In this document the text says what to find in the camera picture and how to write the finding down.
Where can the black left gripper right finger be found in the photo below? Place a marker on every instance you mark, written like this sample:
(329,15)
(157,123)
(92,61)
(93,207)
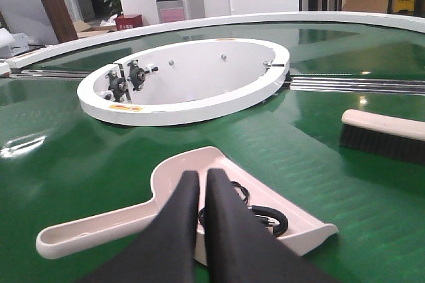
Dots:
(238,246)

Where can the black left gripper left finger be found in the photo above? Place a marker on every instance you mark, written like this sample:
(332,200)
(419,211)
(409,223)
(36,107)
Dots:
(164,251)

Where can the pink plastic dustpan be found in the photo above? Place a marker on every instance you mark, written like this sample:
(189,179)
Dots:
(305,232)

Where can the pink hand broom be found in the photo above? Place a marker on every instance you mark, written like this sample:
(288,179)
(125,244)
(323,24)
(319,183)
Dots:
(393,137)

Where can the chrome conveyor rollers right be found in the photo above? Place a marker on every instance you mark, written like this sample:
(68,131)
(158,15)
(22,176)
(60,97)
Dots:
(368,85)

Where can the chrome conveyor rollers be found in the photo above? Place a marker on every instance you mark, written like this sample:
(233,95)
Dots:
(368,85)
(49,74)

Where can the chrome conveyor rollers left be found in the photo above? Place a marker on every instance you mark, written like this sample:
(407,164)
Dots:
(49,74)

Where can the white outer conveyor rim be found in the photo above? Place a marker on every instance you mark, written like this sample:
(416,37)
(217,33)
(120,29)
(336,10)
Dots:
(320,43)

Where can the left black bearing block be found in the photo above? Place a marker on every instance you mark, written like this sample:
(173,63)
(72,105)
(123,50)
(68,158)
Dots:
(119,87)

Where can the black bearing block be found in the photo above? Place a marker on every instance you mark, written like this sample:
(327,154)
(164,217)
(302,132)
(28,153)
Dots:
(119,87)
(137,75)

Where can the right black bearing block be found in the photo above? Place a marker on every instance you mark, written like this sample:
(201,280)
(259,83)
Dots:
(137,75)

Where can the red box on floor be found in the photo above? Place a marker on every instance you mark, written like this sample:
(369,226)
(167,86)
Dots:
(124,22)

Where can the cardboard box on floor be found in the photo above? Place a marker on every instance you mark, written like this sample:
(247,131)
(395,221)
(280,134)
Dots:
(84,30)

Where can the brown wooden pillar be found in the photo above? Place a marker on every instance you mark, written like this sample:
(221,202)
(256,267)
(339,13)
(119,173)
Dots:
(58,15)

